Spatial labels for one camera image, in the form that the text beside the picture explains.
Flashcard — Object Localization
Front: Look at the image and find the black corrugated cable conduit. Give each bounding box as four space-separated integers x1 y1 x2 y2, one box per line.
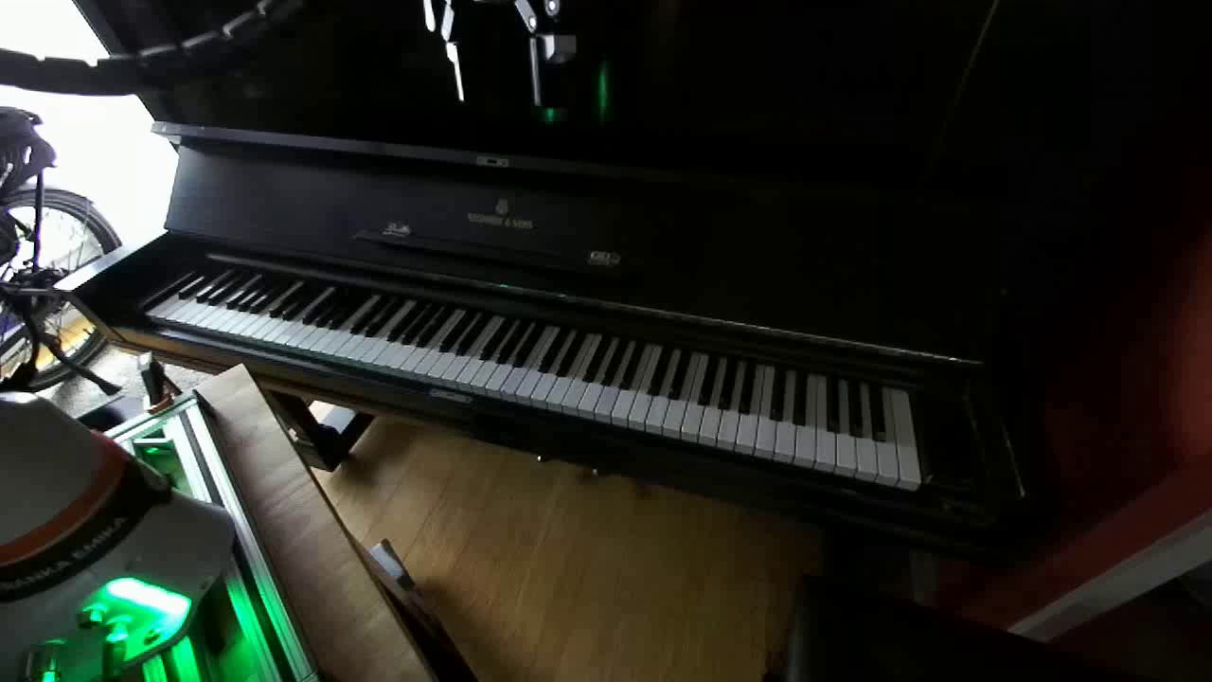
0 0 309 99

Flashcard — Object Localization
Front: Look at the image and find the black piano key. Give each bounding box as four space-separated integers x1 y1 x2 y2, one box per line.
698 356 732 415

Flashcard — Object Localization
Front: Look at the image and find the black and white piano keyboard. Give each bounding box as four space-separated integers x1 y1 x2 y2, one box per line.
68 0 1058 562

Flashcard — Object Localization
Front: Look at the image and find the black piano bench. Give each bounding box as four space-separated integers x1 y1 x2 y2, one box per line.
778 574 1149 682

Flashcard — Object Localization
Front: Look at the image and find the black bicycle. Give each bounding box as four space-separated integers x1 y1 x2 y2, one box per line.
0 105 130 389

